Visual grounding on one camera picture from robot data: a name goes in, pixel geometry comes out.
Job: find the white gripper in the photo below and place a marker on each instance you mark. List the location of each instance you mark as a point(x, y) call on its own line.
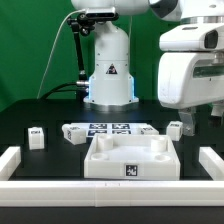
point(192, 79)

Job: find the white square table top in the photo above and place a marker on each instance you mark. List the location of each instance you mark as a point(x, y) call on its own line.
point(132, 157)

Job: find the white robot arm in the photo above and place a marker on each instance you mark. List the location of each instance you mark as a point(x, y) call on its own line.
point(111, 85)

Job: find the AprilTag marker sheet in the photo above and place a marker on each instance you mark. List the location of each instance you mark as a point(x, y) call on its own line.
point(110, 128)

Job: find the white U-shaped fence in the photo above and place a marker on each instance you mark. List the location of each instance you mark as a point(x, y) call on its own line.
point(101, 193)

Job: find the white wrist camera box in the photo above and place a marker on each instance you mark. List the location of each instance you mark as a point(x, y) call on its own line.
point(194, 37)

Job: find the grey camera on mount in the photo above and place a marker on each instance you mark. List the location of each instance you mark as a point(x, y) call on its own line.
point(102, 14)

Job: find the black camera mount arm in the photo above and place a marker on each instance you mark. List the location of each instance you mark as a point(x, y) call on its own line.
point(80, 26)

